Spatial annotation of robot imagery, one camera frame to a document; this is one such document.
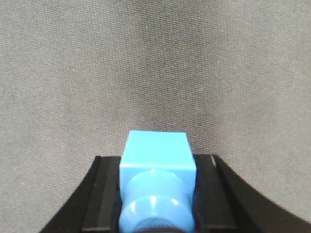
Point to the black conveyor belt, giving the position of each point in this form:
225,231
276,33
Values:
77,75

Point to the blue cube block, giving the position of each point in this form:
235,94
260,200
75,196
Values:
158,151

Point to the blue suction cup bellows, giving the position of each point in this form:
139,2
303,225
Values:
157,199

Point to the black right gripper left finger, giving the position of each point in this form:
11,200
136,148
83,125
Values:
95,205

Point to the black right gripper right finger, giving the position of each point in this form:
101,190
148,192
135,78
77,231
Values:
225,203

